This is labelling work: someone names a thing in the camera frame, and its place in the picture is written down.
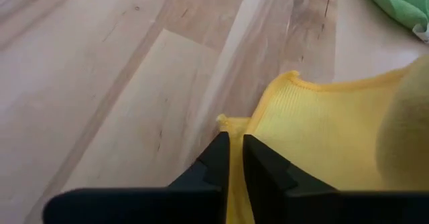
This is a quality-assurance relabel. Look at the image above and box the green microfibre towel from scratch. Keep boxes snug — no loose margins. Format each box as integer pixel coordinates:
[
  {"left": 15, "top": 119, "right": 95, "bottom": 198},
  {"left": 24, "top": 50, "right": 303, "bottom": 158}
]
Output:
[{"left": 360, "top": 0, "right": 429, "bottom": 44}]

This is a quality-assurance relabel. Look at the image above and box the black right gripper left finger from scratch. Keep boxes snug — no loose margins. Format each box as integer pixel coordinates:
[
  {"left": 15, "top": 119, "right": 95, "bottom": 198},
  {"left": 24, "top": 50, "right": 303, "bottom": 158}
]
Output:
[{"left": 42, "top": 131, "right": 231, "bottom": 224}]

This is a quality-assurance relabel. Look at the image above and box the yellow microfibre towel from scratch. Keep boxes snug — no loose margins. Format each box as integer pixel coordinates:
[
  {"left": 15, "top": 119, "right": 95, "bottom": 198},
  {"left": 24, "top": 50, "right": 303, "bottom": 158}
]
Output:
[{"left": 216, "top": 54, "right": 429, "bottom": 224}]

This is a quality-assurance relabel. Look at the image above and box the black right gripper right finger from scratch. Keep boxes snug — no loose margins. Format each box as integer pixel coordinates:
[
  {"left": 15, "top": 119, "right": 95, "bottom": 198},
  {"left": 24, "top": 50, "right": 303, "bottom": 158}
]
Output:
[{"left": 243, "top": 133, "right": 429, "bottom": 224}]

